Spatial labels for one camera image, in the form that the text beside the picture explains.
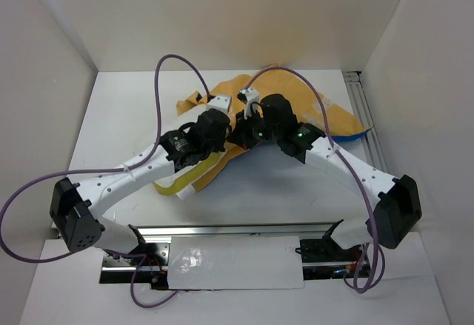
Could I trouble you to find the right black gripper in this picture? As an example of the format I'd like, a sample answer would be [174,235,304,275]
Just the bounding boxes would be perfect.
[227,107,281,150]

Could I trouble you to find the orange pillowcase with blue back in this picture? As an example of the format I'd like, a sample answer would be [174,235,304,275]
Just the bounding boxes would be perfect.
[153,64,377,195]

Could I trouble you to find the white pillow with yellow edge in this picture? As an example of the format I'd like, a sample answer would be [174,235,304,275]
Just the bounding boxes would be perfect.
[153,113,230,199]

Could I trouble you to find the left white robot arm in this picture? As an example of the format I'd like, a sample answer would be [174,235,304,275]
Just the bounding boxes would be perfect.
[50,108,230,265]

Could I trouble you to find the white cover plate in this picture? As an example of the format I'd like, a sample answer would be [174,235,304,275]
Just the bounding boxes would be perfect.
[167,236,304,290]

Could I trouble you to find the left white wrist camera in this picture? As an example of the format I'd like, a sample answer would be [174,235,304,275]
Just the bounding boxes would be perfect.
[206,94,232,114]

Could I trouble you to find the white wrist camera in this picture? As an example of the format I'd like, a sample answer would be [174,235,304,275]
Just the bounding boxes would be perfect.
[206,94,232,114]
[237,87,260,119]

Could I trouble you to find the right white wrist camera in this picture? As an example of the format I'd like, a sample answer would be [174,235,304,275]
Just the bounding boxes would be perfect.
[237,87,260,119]

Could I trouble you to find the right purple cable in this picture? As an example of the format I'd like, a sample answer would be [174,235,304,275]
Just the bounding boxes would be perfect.
[240,65,386,294]

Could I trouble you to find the aluminium side rail frame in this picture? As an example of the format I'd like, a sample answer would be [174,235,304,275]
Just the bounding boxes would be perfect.
[342,72,389,173]

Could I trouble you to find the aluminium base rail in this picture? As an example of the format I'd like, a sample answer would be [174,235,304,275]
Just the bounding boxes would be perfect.
[55,222,371,240]

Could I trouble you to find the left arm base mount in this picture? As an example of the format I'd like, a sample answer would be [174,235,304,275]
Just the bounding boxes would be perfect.
[99,237,171,290]

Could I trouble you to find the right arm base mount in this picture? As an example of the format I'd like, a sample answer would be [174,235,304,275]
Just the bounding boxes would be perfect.
[295,238,362,281]

